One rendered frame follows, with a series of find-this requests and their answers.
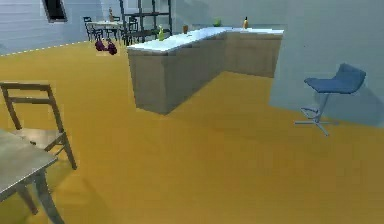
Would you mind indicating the grey kitchen counter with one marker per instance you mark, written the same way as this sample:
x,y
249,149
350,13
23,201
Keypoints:
x,y
186,66

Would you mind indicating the black dining chair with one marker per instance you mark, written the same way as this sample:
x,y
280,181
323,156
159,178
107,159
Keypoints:
x,y
132,25
89,28

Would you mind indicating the black shelf unit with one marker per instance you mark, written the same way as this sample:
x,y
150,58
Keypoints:
x,y
146,20

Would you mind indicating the green bottle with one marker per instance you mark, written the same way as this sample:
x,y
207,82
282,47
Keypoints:
x,y
161,34

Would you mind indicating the orange bottle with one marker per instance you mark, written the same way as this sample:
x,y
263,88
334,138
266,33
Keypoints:
x,y
245,23

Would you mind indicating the brown bottle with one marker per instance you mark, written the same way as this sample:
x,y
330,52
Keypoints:
x,y
111,15

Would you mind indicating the purple dumbbell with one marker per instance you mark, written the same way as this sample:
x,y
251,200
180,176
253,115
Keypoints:
x,y
106,46

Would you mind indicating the brown wooden chair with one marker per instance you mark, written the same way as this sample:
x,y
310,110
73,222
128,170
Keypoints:
x,y
40,133

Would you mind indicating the brown cup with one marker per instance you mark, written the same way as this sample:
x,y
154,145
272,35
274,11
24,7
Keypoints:
x,y
185,29

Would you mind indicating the blue bar stool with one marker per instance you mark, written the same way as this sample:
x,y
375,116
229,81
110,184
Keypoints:
x,y
336,83

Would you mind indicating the white dining table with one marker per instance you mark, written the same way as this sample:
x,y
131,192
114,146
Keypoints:
x,y
105,24

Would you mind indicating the grey wooden table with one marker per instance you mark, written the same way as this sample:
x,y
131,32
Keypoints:
x,y
20,163

